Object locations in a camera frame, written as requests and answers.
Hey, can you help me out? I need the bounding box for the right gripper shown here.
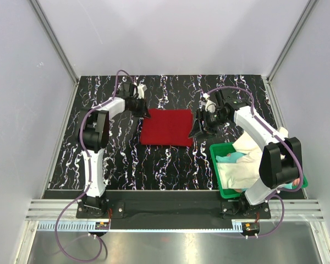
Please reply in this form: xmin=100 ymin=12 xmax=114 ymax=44
xmin=188 ymin=108 xmax=230 ymax=142

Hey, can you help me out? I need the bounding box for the red t shirt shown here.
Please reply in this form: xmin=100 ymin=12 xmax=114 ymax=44
xmin=140 ymin=109 xmax=193 ymax=147

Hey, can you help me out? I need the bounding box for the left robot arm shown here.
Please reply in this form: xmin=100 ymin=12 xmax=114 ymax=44
xmin=76 ymin=82 xmax=151 ymax=218

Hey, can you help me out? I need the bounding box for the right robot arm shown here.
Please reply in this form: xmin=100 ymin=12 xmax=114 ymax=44
xmin=189 ymin=86 xmax=304 ymax=218

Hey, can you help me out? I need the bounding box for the teal t shirt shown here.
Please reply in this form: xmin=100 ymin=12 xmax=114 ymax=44
xmin=215 ymin=152 xmax=298 ymax=191

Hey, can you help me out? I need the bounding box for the cream white t shirt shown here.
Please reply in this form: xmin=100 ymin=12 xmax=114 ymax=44
xmin=215 ymin=132 xmax=262 ymax=191

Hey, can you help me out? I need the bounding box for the green plastic bin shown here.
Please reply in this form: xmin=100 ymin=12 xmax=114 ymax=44
xmin=209 ymin=139 xmax=309 ymax=199

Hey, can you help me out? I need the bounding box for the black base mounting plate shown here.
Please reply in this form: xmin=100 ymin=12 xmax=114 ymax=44
xmin=76 ymin=190 xmax=271 ymax=230

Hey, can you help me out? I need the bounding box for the pink t shirt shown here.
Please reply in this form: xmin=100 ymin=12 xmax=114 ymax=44
xmin=292 ymin=178 xmax=300 ymax=186

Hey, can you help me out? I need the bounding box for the right controller box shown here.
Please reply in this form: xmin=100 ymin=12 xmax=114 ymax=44
xmin=243 ymin=222 xmax=260 ymax=233

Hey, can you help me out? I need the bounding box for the controller box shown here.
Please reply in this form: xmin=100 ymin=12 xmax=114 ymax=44
xmin=243 ymin=222 xmax=260 ymax=233
xmin=95 ymin=221 xmax=110 ymax=230

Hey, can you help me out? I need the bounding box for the left controller box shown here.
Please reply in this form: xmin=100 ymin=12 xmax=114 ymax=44
xmin=95 ymin=221 xmax=110 ymax=230

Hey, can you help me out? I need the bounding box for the left aluminium frame post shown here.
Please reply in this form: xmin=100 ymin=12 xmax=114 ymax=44
xmin=28 ymin=0 xmax=79 ymax=85

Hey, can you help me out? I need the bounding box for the aluminium frame post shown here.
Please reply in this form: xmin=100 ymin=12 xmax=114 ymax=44
xmin=28 ymin=0 xmax=79 ymax=85
xmin=266 ymin=0 xmax=318 ymax=83

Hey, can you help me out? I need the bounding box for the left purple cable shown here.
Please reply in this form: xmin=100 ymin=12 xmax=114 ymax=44
xmin=54 ymin=69 xmax=133 ymax=262

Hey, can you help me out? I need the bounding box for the grey slotted cable duct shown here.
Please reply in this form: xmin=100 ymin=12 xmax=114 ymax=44
xmin=37 ymin=221 xmax=244 ymax=233

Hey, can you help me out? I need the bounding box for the aluminium front rail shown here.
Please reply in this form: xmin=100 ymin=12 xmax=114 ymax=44
xmin=25 ymin=199 xmax=323 ymax=222

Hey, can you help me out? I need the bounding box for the right aluminium frame post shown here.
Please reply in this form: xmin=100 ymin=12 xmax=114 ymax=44
xmin=266 ymin=0 xmax=318 ymax=83

